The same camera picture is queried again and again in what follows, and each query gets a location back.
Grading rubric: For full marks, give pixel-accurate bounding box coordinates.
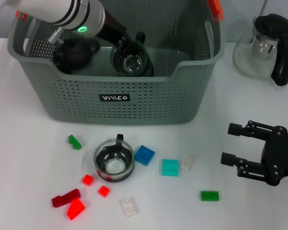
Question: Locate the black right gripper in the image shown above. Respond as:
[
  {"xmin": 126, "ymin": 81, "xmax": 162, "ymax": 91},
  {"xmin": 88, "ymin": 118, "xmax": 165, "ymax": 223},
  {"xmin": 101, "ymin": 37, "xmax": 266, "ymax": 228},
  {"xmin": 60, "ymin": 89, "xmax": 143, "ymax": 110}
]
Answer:
[{"xmin": 220, "ymin": 120, "xmax": 288, "ymax": 187}]

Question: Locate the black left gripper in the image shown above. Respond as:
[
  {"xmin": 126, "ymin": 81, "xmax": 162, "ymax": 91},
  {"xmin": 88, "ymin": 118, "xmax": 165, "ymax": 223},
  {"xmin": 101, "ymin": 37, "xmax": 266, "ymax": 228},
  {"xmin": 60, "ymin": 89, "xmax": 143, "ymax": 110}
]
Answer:
[{"xmin": 95, "ymin": 12, "xmax": 138, "ymax": 55}]

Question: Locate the glass teacup black sleeve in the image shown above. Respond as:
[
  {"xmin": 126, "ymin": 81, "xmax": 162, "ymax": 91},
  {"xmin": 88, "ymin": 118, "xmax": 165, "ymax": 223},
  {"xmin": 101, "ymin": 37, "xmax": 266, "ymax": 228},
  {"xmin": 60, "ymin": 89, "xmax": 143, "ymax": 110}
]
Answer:
[
  {"xmin": 111, "ymin": 32, "xmax": 155, "ymax": 77},
  {"xmin": 93, "ymin": 133, "xmax": 135, "ymax": 183}
]

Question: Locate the grey perforated storage basket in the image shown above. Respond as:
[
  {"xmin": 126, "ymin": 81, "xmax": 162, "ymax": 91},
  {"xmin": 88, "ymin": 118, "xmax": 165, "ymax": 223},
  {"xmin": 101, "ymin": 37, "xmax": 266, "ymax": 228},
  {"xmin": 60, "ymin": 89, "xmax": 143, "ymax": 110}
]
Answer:
[{"xmin": 7, "ymin": 0, "xmax": 228, "ymax": 127}]

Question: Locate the black clay teacup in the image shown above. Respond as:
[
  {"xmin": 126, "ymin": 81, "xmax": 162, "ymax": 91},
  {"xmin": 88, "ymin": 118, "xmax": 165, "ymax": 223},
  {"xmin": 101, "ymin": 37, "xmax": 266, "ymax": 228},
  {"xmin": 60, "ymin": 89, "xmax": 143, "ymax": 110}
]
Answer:
[{"xmin": 57, "ymin": 64, "xmax": 72, "ymax": 75}]

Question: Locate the black clay teapot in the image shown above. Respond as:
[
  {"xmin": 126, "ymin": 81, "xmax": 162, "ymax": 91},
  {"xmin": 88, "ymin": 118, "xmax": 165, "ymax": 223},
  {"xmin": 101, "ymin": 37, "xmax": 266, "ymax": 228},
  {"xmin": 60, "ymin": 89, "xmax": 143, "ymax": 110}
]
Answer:
[{"xmin": 53, "ymin": 38, "xmax": 100, "ymax": 72}]

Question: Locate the green two-stud brick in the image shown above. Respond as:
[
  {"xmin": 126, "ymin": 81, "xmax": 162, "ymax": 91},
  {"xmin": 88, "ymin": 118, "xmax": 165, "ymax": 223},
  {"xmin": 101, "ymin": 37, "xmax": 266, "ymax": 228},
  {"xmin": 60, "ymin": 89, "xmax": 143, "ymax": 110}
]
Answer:
[{"xmin": 200, "ymin": 190, "xmax": 220, "ymax": 202}]

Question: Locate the white two-stud brick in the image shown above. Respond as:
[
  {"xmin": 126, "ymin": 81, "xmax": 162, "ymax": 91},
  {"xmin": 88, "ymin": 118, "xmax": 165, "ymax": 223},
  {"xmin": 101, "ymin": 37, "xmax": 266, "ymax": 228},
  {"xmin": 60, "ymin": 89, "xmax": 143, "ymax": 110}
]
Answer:
[
  {"xmin": 119, "ymin": 196, "xmax": 139, "ymax": 218},
  {"xmin": 181, "ymin": 155, "xmax": 197, "ymax": 171}
]

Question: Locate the teal square brick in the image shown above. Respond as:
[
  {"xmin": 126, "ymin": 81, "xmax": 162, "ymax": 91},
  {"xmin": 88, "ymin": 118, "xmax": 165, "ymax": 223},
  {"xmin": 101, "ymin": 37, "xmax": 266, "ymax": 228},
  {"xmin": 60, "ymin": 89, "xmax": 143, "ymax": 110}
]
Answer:
[{"xmin": 161, "ymin": 158, "xmax": 180, "ymax": 177}]

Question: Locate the blue square brick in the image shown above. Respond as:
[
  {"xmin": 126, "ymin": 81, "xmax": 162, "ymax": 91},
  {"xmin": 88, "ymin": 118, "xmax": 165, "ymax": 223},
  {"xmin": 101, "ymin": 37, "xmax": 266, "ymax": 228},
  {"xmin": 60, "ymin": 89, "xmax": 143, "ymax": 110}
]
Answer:
[{"xmin": 134, "ymin": 145, "xmax": 156, "ymax": 166}]

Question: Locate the green translucent stepped brick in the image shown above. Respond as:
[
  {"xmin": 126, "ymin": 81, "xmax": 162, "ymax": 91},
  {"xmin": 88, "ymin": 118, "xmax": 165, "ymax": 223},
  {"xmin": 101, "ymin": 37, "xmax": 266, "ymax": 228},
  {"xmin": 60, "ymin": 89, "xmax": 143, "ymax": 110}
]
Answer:
[{"xmin": 67, "ymin": 134, "xmax": 83, "ymax": 150}]

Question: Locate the small red square brick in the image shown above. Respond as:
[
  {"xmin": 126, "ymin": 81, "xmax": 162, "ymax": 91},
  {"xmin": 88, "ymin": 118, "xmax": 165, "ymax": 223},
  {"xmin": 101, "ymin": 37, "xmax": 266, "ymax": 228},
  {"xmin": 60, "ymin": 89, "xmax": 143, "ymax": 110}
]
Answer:
[
  {"xmin": 97, "ymin": 184, "xmax": 111, "ymax": 197},
  {"xmin": 82, "ymin": 173, "xmax": 95, "ymax": 186}
]

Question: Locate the dark red long brick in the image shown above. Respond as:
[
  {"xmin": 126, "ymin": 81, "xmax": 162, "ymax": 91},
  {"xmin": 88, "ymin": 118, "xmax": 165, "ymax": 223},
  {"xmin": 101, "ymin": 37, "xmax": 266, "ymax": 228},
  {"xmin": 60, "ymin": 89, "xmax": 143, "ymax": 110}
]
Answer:
[{"xmin": 51, "ymin": 188, "xmax": 82, "ymax": 208}]

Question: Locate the bright red slope brick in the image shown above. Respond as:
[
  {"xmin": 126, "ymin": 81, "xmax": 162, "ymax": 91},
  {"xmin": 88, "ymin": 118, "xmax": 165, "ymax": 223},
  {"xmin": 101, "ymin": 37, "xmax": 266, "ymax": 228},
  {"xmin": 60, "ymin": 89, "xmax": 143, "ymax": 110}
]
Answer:
[{"xmin": 66, "ymin": 198, "xmax": 86, "ymax": 220}]

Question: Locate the glass pitcher black handle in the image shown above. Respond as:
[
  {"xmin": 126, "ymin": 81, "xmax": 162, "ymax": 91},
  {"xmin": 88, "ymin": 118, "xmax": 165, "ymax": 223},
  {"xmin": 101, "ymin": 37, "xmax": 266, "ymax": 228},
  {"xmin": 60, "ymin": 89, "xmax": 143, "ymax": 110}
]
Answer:
[{"xmin": 233, "ymin": 13, "xmax": 288, "ymax": 87}]

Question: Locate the orange basket handle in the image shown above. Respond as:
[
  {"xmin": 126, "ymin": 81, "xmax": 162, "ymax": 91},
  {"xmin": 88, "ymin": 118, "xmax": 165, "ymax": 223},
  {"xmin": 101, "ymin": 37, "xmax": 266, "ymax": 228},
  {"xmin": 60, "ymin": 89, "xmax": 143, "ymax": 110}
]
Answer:
[{"xmin": 15, "ymin": 0, "xmax": 225, "ymax": 23}]

